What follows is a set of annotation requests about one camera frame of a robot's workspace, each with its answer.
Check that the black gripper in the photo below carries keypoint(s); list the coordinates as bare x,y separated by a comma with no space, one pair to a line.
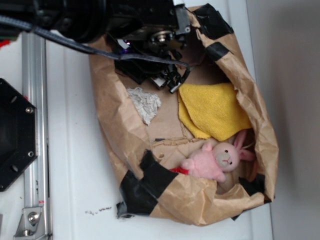
153,31

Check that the black box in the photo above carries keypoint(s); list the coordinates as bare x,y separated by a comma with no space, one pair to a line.
131,70

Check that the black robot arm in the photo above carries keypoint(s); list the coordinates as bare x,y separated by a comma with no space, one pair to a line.
76,24

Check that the crumpled white paper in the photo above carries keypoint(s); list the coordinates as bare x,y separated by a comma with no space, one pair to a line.
146,104

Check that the yellow cloth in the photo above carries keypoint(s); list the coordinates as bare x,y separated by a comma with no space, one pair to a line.
211,110

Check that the brown paper bag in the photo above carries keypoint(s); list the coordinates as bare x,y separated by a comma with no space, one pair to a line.
141,155

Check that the red cloth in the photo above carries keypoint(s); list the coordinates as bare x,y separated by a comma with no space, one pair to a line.
180,170

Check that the pink plush bunny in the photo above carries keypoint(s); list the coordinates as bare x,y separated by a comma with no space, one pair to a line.
212,162

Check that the aluminium rail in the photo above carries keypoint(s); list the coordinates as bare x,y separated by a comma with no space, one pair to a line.
34,87

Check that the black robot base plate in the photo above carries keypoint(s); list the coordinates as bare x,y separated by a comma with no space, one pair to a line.
17,134

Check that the metal corner bracket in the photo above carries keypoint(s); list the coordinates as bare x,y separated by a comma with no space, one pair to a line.
31,225

